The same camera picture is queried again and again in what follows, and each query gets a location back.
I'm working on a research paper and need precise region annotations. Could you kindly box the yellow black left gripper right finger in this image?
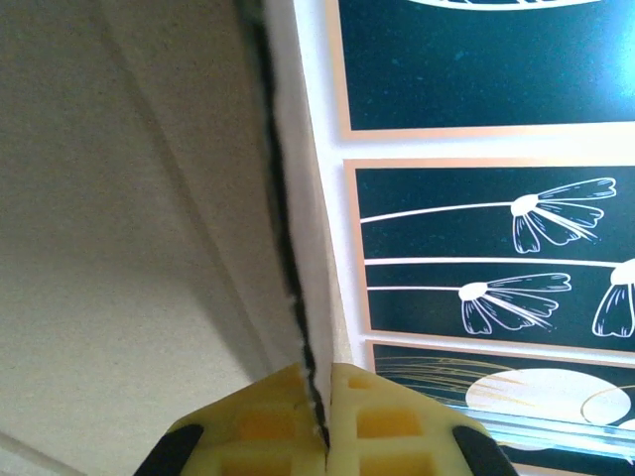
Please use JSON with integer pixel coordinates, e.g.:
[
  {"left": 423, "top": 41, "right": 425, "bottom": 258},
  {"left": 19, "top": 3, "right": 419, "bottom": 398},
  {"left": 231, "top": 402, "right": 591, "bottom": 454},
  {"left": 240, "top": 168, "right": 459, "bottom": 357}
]
[{"left": 326, "top": 363, "right": 517, "bottom": 476}]

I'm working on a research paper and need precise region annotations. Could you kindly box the aluminium corner post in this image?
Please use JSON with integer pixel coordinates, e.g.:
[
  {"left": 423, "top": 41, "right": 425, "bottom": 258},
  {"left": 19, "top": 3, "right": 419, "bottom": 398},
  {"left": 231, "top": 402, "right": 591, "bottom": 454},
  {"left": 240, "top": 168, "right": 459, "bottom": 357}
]
[{"left": 445, "top": 399, "right": 635, "bottom": 465}]

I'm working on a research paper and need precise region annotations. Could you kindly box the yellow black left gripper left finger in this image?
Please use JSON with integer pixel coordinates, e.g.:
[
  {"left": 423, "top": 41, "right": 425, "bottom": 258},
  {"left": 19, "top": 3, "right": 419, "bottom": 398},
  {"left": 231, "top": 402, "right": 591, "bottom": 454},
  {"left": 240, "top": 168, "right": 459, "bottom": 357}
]
[{"left": 133, "top": 361, "right": 331, "bottom": 476}]

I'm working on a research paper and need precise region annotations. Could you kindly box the brown cardboard paper box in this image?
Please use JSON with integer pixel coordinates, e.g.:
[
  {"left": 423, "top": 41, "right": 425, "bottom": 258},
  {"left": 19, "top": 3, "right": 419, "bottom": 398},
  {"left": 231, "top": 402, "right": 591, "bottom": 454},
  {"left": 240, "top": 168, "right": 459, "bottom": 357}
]
[{"left": 0, "top": 0, "right": 354, "bottom": 476}]

